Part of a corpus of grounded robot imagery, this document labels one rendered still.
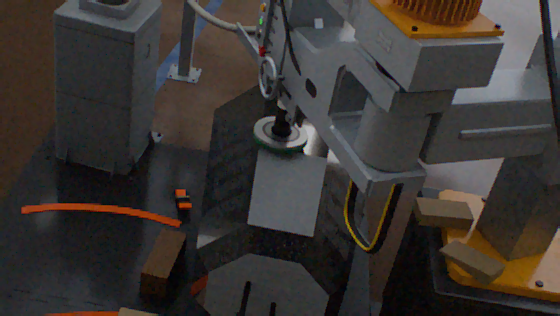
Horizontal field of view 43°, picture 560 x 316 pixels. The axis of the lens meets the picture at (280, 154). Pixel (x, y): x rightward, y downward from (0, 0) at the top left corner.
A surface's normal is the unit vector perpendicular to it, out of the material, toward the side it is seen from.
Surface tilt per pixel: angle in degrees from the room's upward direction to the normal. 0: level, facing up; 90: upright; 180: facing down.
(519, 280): 0
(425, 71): 90
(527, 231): 90
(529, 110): 90
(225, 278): 90
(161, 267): 0
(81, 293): 0
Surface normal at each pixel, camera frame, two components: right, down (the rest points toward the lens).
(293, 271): -0.11, 0.56
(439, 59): 0.37, 0.59
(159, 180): 0.16, -0.81
